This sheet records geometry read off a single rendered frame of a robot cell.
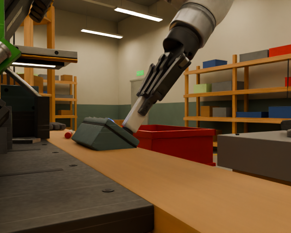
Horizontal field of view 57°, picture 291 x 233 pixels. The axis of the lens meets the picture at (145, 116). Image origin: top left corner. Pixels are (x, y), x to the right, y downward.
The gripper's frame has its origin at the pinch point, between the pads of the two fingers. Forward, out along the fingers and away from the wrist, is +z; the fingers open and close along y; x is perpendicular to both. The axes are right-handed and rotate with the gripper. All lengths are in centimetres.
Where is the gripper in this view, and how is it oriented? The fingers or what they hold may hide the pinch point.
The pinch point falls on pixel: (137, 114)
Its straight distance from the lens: 53.7
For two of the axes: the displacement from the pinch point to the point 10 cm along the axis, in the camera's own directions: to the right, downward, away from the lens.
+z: -5.0, 8.2, -2.6
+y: -4.8, -0.2, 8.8
